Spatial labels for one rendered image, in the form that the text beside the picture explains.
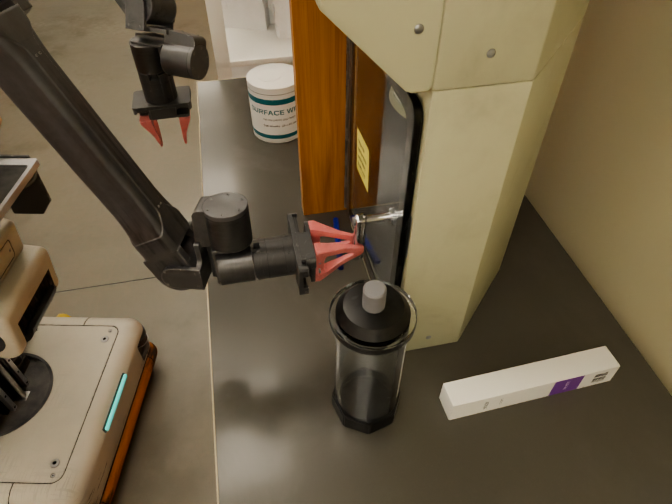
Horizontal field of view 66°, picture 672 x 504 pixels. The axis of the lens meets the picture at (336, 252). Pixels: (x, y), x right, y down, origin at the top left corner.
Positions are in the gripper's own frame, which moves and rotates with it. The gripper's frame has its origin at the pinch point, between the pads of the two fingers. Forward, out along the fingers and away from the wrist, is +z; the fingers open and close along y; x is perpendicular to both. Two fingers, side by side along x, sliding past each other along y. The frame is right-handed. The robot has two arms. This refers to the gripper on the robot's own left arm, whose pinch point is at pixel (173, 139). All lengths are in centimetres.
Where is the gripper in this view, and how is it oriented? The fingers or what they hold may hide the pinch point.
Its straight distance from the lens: 107.6
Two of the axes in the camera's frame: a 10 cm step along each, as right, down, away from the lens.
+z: 0.0, 7.0, 7.2
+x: -2.2, -7.0, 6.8
